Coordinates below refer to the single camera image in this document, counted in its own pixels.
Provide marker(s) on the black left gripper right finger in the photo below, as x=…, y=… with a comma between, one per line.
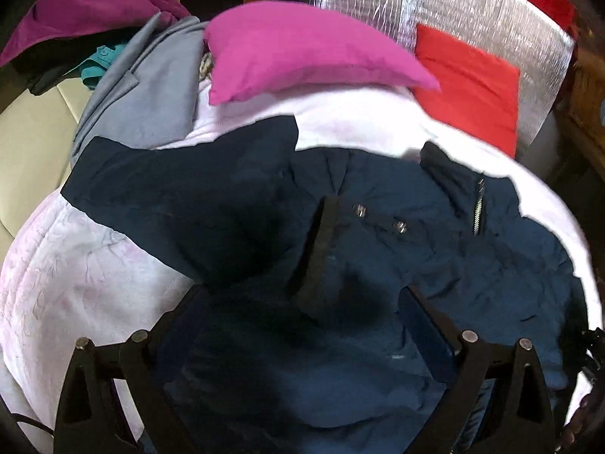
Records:
x=495, y=399

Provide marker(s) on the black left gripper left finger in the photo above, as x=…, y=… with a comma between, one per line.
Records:
x=103, y=380

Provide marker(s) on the navy blue jacket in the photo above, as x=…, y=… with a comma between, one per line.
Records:
x=302, y=255

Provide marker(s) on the pale pink bed quilt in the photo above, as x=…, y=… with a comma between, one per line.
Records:
x=64, y=275

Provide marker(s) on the grey folded garment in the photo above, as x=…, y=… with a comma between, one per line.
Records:
x=148, y=97

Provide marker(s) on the red pillow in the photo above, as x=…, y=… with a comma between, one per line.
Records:
x=478, y=94

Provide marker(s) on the teal garment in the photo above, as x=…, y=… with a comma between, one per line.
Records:
x=92, y=69

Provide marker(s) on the magenta pillow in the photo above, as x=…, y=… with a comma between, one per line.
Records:
x=268, y=46

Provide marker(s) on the silver foil insulation mat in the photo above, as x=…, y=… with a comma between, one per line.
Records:
x=514, y=30

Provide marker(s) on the purple fleece garment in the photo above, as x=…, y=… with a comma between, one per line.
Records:
x=57, y=19

